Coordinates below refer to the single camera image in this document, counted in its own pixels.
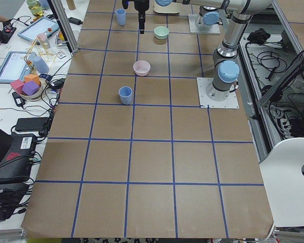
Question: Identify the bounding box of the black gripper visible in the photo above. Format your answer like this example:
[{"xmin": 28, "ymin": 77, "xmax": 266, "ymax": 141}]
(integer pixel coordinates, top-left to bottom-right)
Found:
[{"xmin": 122, "ymin": 0, "xmax": 149, "ymax": 34}]

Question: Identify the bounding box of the light blue cup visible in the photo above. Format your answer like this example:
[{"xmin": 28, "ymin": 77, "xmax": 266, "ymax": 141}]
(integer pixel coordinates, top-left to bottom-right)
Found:
[
  {"xmin": 119, "ymin": 86, "xmax": 133, "ymax": 105},
  {"xmin": 115, "ymin": 9, "xmax": 126, "ymax": 26}
]

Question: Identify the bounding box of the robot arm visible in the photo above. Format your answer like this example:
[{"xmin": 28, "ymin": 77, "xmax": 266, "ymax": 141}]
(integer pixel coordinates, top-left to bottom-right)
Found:
[
  {"xmin": 188, "ymin": 6, "xmax": 220, "ymax": 35},
  {"xmin": 122, "ymin": 0, "xmax": 273, "ymax": 69}
]

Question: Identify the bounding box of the green bowl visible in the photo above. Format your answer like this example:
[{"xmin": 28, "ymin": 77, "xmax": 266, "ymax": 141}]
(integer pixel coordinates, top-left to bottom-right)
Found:
[{"xmin": 154, "ymin": 26, "xmax": 169, "ymax": 40}]

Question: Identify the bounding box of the pink bowl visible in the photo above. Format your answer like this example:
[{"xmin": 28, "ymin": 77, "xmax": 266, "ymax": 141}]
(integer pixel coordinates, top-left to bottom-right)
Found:
[{"xmin": 133, "ymin": 60, "xmax": 151, "ymax": 76}]

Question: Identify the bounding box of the teach pendant tablet far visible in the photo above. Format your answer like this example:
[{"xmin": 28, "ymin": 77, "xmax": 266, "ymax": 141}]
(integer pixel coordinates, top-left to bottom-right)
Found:
[{"xmin": 17, "ymin": 17, "xmax": 59, "ymax": 42}]

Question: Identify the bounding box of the teach pendant tablet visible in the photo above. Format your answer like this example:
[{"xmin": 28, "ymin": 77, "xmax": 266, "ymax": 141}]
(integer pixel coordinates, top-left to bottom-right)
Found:
[
  {"xmin": 0, "ymin": 51, "xmax": 31, "ymax": 84},
  {"xmin": 17, "ymin": 17, "xmax": 59, "ymax": 42}
]

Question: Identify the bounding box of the bowl of coloured blocks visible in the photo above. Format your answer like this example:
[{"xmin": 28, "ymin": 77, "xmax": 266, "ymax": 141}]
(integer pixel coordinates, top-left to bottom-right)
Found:
[{"xmin": 10, "ymin": 74, "xmax": 44, "ymax": 101}]

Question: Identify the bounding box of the teach pendant tablet near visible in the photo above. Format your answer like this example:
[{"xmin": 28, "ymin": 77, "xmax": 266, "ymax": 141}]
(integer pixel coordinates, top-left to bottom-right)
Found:
[{"xmin": 0, "ymin": 51, "xmax": 31, "ymax": 84}]

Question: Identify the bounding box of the black power adapter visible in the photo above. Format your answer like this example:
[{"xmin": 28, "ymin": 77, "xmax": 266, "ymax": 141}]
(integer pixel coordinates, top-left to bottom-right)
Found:
[{"xmin": 15, "ymin": 117, "xmax": 48, "ymax": 132}]

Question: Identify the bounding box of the black laptop computer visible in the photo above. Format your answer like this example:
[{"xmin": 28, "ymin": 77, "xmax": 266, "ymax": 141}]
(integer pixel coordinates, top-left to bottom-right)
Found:
[{"xmin": 0, "ymin": 129, "xmax": 36, "ymax": 184}]

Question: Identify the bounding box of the white chair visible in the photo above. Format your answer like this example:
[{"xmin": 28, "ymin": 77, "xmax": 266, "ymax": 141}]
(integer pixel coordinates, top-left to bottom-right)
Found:
[{"xmin": 259, "ymin": 138, "xmax": 304, "ymax": 227}]

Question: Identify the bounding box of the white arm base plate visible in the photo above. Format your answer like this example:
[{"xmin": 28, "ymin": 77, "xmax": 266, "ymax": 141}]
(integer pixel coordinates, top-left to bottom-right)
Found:
[
  {"xmin": 188, "ymin": 14, "xmax": 220, "ymax": 35},
  {"xmin": 197, "ymin": 77, "xmax": 239, "ymax": 109}
]

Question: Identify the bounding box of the aluminium frame post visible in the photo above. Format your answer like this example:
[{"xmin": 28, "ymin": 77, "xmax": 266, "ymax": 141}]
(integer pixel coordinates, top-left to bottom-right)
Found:
[{"xmin": 48, "ymin": 0, "xmax": 79, "ymax": 53}]

